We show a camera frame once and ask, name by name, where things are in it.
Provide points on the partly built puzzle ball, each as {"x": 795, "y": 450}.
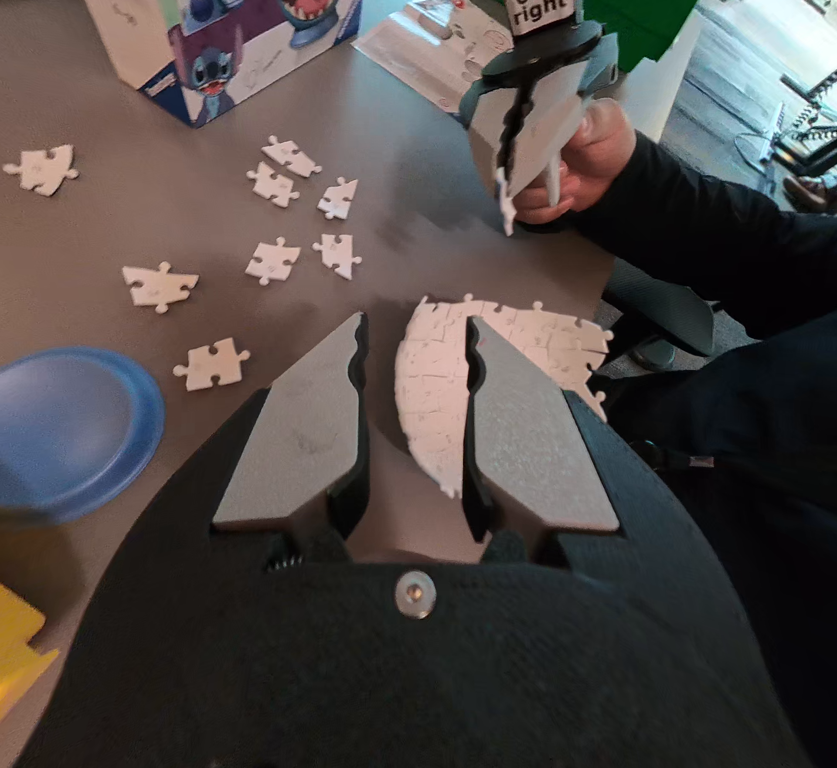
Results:
{"x": 431, "y": 389}

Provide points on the single white puzzle piece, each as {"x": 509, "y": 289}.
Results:
{"x": 507, "y": 206}

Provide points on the cartoon printed puzzle box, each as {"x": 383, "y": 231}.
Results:
{"x": 216, "y": 29}

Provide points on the person's right hand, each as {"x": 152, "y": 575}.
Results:
{"x": 598, "y": 153}

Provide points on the brown shoe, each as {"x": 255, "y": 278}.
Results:
{"x": 807, "y": 191}

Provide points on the yellow plastic bin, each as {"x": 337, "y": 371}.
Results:
{"x": 16, "y": 644}

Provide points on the black office chair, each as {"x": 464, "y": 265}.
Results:
{"x": 667, "y": 317}

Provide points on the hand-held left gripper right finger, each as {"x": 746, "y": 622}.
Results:
{"x": 529, "y": 454}

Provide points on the scattered loose puzzle pieces group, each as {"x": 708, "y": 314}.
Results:
{"x": 159, "y": 284}

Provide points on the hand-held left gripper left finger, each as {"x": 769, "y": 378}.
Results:
{"x": 294, "y": 447}

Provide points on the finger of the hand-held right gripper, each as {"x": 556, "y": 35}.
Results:
{"x": 549, "y": 121}
{"x": 513, "y": 111}

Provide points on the blue round puzzle stand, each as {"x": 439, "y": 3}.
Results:
{"x": 72, "y": 428}

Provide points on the printed sheet in plastic bag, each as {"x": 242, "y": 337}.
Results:
{"x": 425, "y": 55}

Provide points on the person's right forearm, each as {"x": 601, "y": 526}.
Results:
{"x": 706, "y": 225}

